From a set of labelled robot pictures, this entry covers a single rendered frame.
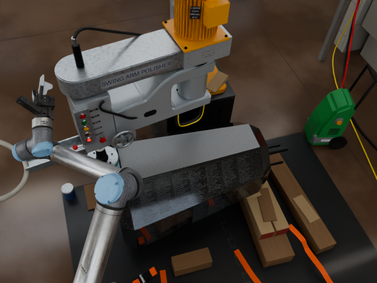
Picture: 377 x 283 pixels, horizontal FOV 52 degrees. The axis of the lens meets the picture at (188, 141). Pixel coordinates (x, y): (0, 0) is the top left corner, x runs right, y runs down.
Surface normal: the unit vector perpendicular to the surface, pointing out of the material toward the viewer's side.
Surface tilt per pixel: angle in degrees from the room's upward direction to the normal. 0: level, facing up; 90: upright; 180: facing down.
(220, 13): 90
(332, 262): 0
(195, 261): 0
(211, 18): 90
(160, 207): 45
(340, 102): 34
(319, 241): 0
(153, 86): 40
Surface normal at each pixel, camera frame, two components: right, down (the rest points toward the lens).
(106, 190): -0.44, -0.15
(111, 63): 0.04, -0.61
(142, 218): 0.26, 0.11
